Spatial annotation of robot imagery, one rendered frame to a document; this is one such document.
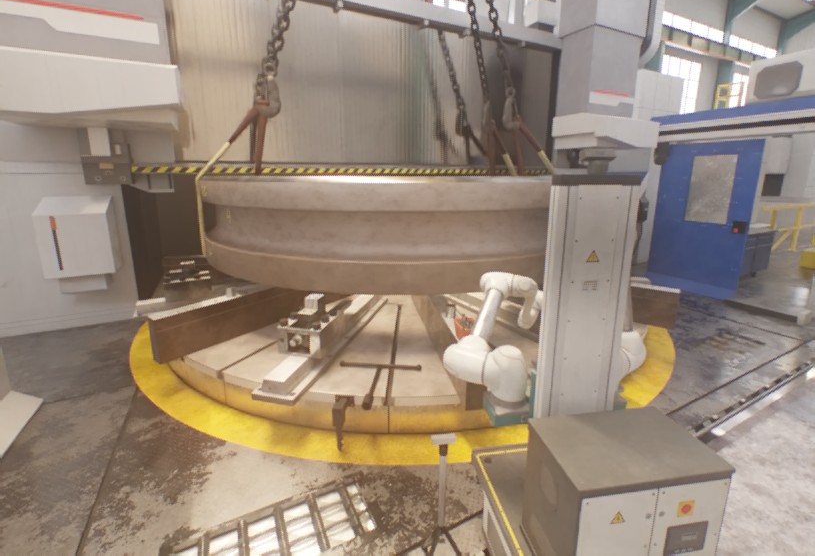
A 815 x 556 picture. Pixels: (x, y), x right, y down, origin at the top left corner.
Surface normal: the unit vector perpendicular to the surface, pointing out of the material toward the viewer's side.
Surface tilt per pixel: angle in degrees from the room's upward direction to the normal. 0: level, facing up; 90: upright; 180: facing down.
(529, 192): 90
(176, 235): 90
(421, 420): 90
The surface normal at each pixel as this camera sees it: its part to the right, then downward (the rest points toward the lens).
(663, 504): 0.15, 0.20
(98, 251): 0.46, 0.18
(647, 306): -0.59, 0.16
